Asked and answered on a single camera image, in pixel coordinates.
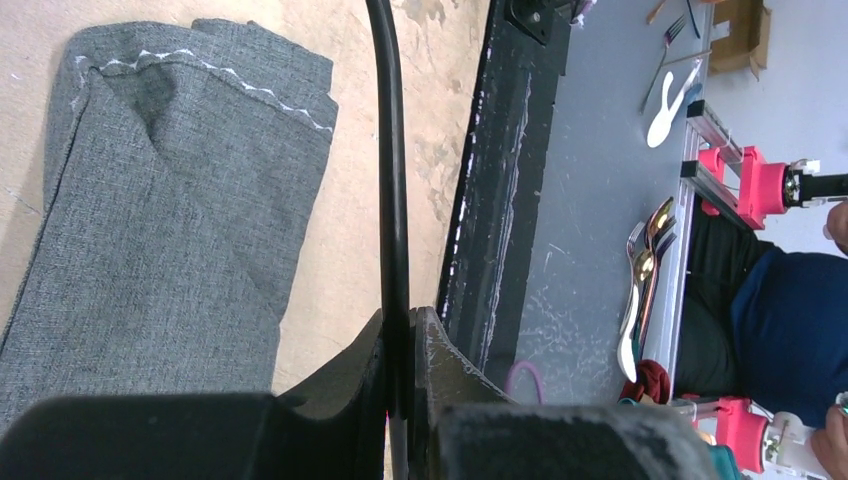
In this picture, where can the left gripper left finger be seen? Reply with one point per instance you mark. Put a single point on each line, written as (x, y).
(329, 426)

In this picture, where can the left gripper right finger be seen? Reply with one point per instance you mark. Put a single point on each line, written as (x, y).
(462, 426)

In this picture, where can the grey cloth napkin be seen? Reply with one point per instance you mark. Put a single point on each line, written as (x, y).
(181, 168)

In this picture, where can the person's lower hand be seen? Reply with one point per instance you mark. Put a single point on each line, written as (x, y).
(829, 441)

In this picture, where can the person's upper hand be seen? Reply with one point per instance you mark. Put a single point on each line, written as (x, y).
(836, 226)

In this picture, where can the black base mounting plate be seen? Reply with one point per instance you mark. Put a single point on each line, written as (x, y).
(492, 229)

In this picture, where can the silver spoon in pile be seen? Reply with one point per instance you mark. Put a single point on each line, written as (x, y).
(625, 351)

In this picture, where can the dark red cloth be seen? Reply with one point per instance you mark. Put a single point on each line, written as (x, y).
(653, 382)

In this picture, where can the gold spoon in pile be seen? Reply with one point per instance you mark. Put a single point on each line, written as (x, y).
(658, 237)

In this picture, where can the seated person blue shirt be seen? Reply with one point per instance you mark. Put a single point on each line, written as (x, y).
(762, 323)

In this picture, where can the white plastic fork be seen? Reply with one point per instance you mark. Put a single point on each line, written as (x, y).
(670, 103)

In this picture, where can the silver metal fork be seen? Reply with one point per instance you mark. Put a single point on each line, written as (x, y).
(669, 36)

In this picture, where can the cardboard box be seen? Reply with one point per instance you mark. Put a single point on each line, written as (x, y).
(740, 37)

